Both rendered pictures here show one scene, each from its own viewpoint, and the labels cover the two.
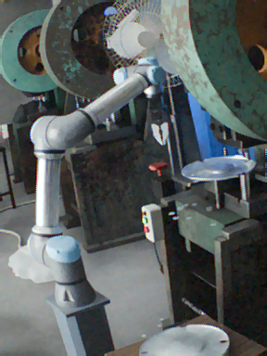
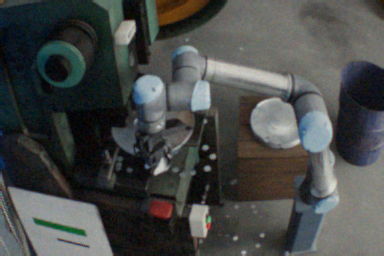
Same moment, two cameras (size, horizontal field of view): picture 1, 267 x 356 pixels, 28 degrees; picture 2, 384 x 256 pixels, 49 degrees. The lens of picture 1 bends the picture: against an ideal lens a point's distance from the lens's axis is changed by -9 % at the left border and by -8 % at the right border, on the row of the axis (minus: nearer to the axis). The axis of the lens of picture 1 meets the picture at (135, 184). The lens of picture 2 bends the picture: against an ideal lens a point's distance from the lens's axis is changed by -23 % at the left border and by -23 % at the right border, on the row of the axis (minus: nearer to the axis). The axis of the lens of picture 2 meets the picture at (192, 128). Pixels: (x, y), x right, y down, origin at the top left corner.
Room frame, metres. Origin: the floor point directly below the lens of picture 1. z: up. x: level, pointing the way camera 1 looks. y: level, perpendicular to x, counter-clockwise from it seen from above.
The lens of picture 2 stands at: (2.99, 0.57, 2.13)
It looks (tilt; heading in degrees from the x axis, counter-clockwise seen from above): 47 degrees down; 217
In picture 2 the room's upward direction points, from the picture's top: 7 degrees counter-clockwise
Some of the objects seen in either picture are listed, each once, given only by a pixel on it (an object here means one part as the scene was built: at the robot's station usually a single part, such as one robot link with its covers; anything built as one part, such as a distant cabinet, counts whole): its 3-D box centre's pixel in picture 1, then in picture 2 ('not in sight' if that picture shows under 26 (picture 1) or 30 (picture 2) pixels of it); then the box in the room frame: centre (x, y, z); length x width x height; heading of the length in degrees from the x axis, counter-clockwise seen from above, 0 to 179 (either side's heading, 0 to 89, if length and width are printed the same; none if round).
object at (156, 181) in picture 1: (165, 198); (167, 225); (2.28, -0.11, 0.62); 0.10 x 0.06 x 0.20; 20
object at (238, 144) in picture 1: (245, 140); (114, 105); (2.07, -0.44, 0.86); 0.20 x 0.16 x 0.05; 20
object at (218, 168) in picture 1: (220, 167); (151, 124); (2.02, -0.32, 0.78); 0.29 x 0.29 x 0.01
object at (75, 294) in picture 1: (72, 286); (316, 184); (1.79, 0.27, 0.50); 0.15 x 0.15 x 0.10
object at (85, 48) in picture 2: not in sight; (63, 56); (2.31, -0.37, 1.31); 0.22 x 0.12 x 0.22; 110
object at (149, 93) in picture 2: (148, 70); (149, 98); (2.22, -0.12, 1.17); 0.09 x 0.08 x 0.11; 125
